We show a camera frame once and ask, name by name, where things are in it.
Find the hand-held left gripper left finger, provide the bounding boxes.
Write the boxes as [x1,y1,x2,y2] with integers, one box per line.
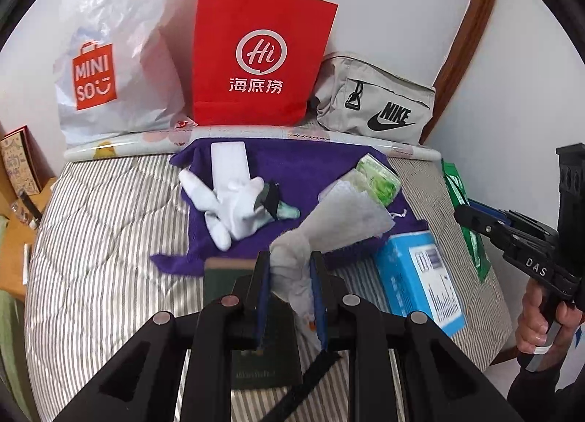
[59,250,272,422]

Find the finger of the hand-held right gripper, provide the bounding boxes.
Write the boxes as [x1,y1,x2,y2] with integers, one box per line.
[471,201,556,240]
[454,205,519,250]

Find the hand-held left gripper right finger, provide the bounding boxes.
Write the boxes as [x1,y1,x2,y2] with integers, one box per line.
[308,250,524,422]

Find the white tissue sheet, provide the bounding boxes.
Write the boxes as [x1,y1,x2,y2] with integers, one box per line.
[269,182,396,345]

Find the person's right forearm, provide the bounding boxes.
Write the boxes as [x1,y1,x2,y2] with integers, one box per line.
[503,326,585,422]

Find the person's right hand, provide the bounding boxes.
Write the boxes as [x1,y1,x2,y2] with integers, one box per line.
[516,278,585,356]

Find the dark green box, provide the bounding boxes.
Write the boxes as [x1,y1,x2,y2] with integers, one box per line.
[202,257,302,391]

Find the green wet wipes packet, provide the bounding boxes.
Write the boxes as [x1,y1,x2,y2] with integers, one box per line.
[441,161,491,285]

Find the blue tissue box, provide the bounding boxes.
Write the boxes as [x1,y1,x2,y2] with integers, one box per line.
[375,230,467,338]

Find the light green sock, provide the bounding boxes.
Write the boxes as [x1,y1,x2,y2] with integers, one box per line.
[253,181,301,222]

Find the green tissue pack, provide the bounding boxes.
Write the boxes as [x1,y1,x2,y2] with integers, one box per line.
[355,154,403,207]

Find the purple towel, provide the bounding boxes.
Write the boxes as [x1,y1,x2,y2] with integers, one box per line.
[150,139,430,279]

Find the white foam block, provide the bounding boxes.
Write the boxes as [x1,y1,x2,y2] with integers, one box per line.
[210,141,251,203]

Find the rolled printed white mat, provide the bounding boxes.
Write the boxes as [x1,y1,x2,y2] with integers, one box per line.
[63,123,442,162]

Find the beige waist bag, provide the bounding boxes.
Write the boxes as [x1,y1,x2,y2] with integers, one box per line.
[313,52,437,145]

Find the wooden bedside cabinet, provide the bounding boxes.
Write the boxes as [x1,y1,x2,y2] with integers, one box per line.
[0,175,58,301]

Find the green cloth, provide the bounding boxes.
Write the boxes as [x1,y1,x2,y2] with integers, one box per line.
[0,289,42,422]

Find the small glass jar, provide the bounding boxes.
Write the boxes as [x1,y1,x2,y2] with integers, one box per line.
[10,198,39,228]

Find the brown illustrated notebook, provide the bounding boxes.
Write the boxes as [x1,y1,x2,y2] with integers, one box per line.
[0,126,44,196]

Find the red paper bag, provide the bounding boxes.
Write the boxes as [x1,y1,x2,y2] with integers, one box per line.
[191,0,339,127]

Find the white plastic shopping bag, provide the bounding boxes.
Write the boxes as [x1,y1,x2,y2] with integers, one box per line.
[52,0,195,146]

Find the black watch strap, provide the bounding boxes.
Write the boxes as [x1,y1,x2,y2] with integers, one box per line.
[286,349,341,400]

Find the wooden bed frame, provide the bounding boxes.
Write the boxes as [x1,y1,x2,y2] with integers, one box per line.
[418,0,503,146]

